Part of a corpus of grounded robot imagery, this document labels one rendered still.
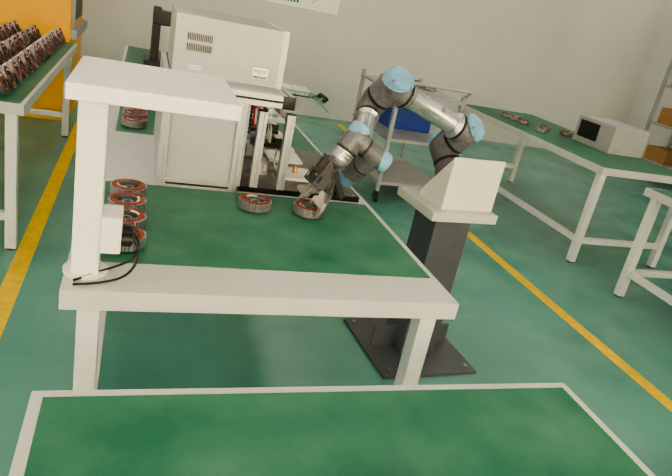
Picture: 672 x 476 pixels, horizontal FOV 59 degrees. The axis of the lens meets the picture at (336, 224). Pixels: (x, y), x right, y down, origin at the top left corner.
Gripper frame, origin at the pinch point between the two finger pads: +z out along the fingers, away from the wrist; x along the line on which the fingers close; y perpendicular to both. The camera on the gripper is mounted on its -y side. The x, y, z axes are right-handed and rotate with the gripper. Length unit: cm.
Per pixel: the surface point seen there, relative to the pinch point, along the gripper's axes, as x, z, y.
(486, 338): -12, 3, -147
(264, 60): -32, -34, 31
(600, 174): -82, -131, -240
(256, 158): -21.2, -3.8, 16.5
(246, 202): -2.0, 9.3, 20.2
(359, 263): 38.8, 1.8, 0.6
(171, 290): 47, 31, 51
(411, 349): 60, 12, -16
